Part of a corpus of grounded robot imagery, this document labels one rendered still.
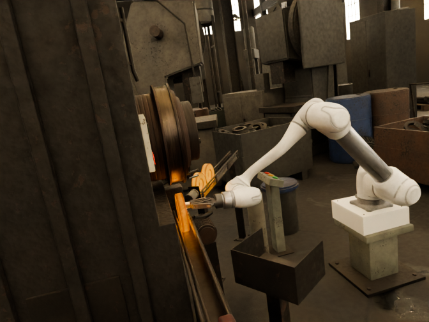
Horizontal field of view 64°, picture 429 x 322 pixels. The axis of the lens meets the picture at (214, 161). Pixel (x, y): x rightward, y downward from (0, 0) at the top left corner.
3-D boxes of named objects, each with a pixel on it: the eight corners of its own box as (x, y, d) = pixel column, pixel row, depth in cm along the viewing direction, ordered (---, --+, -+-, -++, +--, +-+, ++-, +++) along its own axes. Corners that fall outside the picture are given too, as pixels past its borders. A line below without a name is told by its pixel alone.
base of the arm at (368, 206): (368, 195, 223) (368, 187, 222) (394, 206, 202) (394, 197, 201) (344, 200, 218) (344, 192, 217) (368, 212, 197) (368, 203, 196)
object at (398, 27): (381, 129, 652) (376, 19, 608) (417, 133, 577) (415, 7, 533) (353, 135, 634) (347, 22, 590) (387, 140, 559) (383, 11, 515)
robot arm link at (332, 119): (399, 182, 198) (433, 192, 178) (382, 204, 198) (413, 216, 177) (317, 94, 172) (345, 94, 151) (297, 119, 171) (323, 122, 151)
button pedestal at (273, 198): (276, 259, 250) (266, 179, 236) (263, 246, 273) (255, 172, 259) (295, 254, 253) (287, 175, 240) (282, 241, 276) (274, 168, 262)
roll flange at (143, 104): (152, 202, 140) (129, 86, 129) (147, 176, 185) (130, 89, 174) (176, 197, 141) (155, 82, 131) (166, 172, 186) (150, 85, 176)
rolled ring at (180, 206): (180, 185, 158) (173, 186, 157) (189, 221, 148) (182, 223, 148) (181, 202, 173) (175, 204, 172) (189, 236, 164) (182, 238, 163)
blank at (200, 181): (189, 177, 210) (194, 177, 209) (198, 168, 224) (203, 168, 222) (194, 200, 215) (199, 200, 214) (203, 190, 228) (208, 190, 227)
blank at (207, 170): (198, 168, 223) (203, 168, 222) (207, 160, 237) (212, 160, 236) (203, 190, 228) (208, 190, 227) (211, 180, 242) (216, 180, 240)
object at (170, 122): (176, 197, 141) (155, 82, 131) (166, 172, 186) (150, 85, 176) (191, 194, 143) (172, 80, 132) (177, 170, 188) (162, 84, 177)
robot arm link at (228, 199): (230, 204, 183) (219, 206, 182) (229, 188, 181) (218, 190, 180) (235, 209, 174) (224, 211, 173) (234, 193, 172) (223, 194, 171)
